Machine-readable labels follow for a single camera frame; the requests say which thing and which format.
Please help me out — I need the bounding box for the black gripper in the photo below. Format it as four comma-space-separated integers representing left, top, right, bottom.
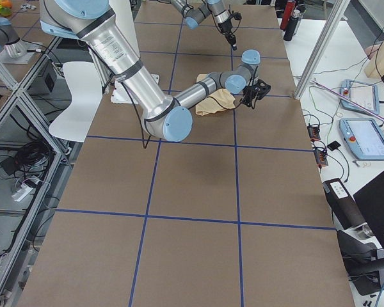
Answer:
238, 79, 271, 109
218, 10, 242, 51

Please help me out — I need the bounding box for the cream long-sleeve printed shirt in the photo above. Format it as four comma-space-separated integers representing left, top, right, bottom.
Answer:
195, 88, 236, 116

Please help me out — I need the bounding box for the black monitor arm base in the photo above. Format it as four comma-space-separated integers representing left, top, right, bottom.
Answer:
337, 230, 384, 295

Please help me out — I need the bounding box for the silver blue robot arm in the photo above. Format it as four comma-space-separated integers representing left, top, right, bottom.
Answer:
40, 1, 260, 142
169, 0, 242, 51

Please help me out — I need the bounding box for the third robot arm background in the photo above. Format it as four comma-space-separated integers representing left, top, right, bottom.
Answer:
0, 17, 33, 65

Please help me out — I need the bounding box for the black water bottle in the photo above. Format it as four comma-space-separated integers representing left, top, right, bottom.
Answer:
283, 9, 301, 42

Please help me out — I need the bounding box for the reacher grabber stick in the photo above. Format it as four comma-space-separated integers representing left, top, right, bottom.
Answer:
312, 79, 384, 126

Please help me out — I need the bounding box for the red water bottle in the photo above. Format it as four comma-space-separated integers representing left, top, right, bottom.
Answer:
280, 0, 296, 31

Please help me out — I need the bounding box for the orange circuit board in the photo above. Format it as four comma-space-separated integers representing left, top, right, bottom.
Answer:
307, 125, 321, 141

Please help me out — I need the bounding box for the far blue teach pendant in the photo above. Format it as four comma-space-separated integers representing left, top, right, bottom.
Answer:
339, 79, 380, 114

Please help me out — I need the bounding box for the blue teach pendant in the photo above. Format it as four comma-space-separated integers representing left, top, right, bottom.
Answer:
339, 79, 380, 114
339, 118, 384, 161

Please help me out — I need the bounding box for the near blue teach pendant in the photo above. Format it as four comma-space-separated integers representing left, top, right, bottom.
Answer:
339, 118, 384, 161

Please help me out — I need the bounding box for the dark cylinder with label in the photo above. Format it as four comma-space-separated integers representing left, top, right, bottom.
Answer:
323, 178, 365, 229

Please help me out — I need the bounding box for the white plastic chair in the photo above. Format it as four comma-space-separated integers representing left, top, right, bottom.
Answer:
49, 61, 102, 143

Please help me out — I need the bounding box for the black computer monitor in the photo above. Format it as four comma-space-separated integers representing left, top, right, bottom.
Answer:
354, 171, 384, 248

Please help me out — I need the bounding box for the white power strip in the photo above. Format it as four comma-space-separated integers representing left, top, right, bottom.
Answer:
12, 183, 33, 202

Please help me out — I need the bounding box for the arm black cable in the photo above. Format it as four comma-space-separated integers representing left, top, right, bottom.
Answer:
207, 63, 260, 111

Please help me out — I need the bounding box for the aluminium frame post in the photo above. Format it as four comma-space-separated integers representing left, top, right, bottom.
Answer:
294, 0, 350, 100

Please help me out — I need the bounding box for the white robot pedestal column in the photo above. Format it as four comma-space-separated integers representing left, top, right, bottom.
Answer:
102, 1, 164, 110

